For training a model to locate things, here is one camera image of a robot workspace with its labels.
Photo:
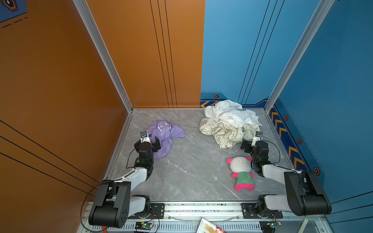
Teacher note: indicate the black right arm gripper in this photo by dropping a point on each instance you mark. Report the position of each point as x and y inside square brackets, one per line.
[248, 145]

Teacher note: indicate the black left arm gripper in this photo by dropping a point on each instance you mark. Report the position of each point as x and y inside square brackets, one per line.
[155, 146]

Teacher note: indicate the purple cloth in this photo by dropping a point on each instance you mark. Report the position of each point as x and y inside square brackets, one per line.
[165, 131]

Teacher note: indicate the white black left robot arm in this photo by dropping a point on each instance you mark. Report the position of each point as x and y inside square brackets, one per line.
[113, 203]

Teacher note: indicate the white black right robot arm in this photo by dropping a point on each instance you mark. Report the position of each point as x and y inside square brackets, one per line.
[304, 196]

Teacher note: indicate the cream green printed cloth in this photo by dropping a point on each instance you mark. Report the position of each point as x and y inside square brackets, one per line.
[227, 136]

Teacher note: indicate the plain white cloth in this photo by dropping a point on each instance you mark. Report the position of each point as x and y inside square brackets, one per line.
[232, 114]

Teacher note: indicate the pink green plush toy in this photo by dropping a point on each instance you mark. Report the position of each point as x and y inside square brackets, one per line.
[241, 170]

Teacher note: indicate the small green circuit board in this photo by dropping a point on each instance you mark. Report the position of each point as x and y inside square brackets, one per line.
[143, 227]

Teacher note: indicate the right circuit board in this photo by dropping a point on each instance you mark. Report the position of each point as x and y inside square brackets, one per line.
[269, 226]

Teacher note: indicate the red white booklet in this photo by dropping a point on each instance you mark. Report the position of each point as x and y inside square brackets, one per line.
[206, 226]

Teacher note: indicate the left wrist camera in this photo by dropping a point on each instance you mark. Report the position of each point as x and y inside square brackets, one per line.
[144, 137]

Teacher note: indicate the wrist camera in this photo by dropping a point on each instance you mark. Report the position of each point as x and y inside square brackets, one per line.
[144, 137]
[257, 137]

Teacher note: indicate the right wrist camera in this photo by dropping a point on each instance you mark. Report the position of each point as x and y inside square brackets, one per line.
[257, 137]

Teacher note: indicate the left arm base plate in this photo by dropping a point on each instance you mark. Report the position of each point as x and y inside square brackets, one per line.
[156, 209]

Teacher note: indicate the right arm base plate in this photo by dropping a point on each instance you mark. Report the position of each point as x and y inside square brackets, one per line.
[253, 211]

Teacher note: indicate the aluminium front rail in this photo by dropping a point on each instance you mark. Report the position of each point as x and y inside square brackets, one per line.
[185, 217]

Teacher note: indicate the aluminium corner post left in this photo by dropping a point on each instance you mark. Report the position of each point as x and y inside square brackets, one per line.
[94, 32]

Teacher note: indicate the aluminium corner post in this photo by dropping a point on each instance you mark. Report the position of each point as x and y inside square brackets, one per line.
[94, 32]
[310, 31]

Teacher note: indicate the aluminium corner post right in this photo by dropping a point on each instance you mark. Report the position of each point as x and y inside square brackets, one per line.
[310, 31]

